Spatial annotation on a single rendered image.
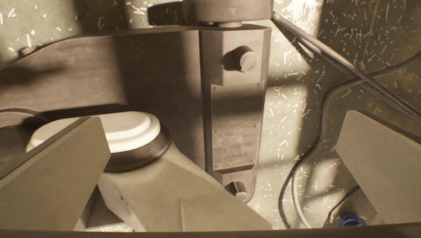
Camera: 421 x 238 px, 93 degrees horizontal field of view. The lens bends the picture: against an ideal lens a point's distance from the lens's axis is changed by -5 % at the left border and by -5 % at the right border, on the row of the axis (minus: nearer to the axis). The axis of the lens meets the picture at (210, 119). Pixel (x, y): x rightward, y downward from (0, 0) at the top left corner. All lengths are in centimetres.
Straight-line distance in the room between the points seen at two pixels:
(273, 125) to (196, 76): 43
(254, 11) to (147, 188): 36
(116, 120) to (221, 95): 22
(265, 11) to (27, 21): 55
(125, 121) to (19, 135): 21
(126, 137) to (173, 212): 14
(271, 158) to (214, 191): 63
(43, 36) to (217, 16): 44
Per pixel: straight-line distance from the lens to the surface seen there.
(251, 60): 40
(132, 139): 34
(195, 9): 46
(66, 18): 66
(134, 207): 30
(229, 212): 24
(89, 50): 47
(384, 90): 81
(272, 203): 111
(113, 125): 37
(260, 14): 46
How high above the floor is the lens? 61
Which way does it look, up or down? 60 degrees down
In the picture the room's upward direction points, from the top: 157 degrees clockwise
